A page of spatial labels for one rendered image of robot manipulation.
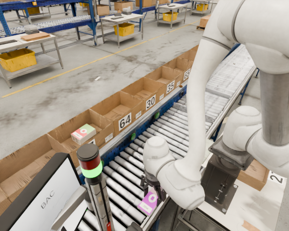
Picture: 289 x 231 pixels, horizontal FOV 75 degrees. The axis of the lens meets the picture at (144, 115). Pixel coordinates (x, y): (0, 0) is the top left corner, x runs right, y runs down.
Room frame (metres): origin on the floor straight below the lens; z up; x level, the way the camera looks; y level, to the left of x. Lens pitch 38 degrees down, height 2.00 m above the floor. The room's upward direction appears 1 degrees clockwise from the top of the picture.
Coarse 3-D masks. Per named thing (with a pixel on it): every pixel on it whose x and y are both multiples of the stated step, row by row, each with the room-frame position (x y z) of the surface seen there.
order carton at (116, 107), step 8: (112, 96) 1.52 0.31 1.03; (120, 96) 1.60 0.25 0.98; (128, 96) 1.54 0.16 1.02; (96, 104) 1.36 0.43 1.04; (104, 104) 1.43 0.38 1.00; (112, 104) 1.51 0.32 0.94; (120, 104) 1.59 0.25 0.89; (128, 104) 1.54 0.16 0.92; (136, 104) 1.48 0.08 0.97; (96, 112) 1.24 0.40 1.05; (104, 112) 1.42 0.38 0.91; (112, 112) 1.46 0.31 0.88; (120, 112) 1.46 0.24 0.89; (128, 112) 1.27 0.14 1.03; (136, 112) 1.36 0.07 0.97; (112, 120) 1.33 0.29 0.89
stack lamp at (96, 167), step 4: (80, 160) 0.27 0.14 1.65; (92, 160) 0.27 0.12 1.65; (96, 160) 0.28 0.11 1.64; (100, 160) 0.29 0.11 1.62; (80, 164) 0.27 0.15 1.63; (84, 164) 0.27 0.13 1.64; (88, 164) 0.27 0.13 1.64; (92, 164) 0.27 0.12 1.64; (96, 164) 0.28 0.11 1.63; (100, 164) 0.29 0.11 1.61; (84, 168) 0.27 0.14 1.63; (88, 168) 0.27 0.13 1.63; (92, 168) 0.27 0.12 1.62; (96, 168) 0.27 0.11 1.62; (100, 168) 0.29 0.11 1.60; (84, 172) 0.27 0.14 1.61; (88, 172) 0.27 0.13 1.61; (92, 172) 0.27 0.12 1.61; (96, 172) 0.27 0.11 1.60; (88, 176) 0.27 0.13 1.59; (92, 176) 0.27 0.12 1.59
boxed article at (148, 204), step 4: (152, 188) 0.56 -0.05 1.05; (148, 192) 0.54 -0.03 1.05; (152, 192) 0.54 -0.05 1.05; (148, 196) 0.52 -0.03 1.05; (152, 196) 0.52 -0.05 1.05; (156, 196) 0.52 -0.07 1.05; (144, 200) 0.49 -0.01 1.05; (148, 200) 0.50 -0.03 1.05; (152, 200) 0.50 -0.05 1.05; (156, 200) 0.50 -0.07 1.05; (140, 204) 0.47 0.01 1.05; (144, 204) 0.47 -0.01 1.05; (148, 204) 0.47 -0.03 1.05; (152, 204) 0.47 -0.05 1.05; (140, 208) 0.45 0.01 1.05; (144, 208) 0.45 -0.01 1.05; (148, 208) 0.46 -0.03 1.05; (152, 208) 0.46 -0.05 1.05; (144, 212) 0.43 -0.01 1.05; (148, 212) 0.43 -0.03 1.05; (148, 216) 0.42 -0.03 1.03
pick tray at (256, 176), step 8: (256, 160) 1.01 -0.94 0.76; (248, 168) 0.93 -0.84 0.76; (256, 168) 0.93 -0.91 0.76; (264, 168) 0.93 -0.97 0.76; (240, 176) 0.83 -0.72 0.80; (248, 176) 0.80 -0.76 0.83; (256, 176) 0.85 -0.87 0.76; (264, 176) 0.86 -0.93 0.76; (248, 184) 0.79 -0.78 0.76; (256, 184) 0.76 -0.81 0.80; (264, 184) 0.74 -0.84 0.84
